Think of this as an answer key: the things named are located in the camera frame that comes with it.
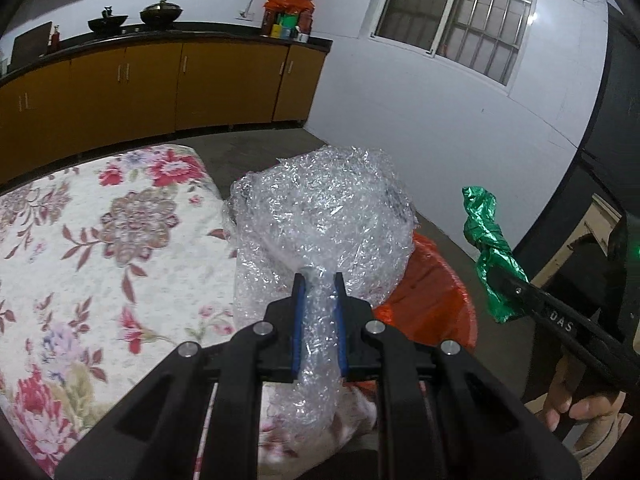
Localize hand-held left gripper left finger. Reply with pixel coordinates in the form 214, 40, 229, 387
54, 272, 308, 480

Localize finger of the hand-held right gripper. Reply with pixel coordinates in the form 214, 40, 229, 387
492, 265, 624, 392

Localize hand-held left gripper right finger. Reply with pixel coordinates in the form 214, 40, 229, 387
332, 271, 583, 480

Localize red plastic liner bag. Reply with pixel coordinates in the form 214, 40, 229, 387
345, 232, 478, 396

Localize orange plastic bag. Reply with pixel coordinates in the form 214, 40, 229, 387
345, 232, 478, 396

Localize green plastic bag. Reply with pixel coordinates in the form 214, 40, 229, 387
462, 186, 530, 325

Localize clear bubble wrap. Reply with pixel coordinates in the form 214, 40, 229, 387
222, 145, 418, 441

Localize person's right hand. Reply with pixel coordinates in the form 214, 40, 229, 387
542, 355, 626, 433

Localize pale wooden plank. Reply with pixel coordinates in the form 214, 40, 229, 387
530, 195, 627, 287

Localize floral blanket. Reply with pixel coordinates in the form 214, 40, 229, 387
0, 144, 381, 480

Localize wooden lower kitchen cabinets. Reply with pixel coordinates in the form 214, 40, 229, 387
0, 40, 328, 187

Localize black kitchen countertop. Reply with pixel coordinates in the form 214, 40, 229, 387
0, 27, 335, 82

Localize red bag of packages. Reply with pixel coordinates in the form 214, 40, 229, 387
262, 0, 315, 40

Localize barred window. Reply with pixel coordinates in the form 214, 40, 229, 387
370, 0, 539, 99

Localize large black wok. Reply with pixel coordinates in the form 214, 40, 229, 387
139, 0, 184, 27

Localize small black wok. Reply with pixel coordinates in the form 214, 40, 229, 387
87, 6, 129, 35

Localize brown cutting board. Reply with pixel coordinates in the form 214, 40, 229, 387
10, 21, 54, 64

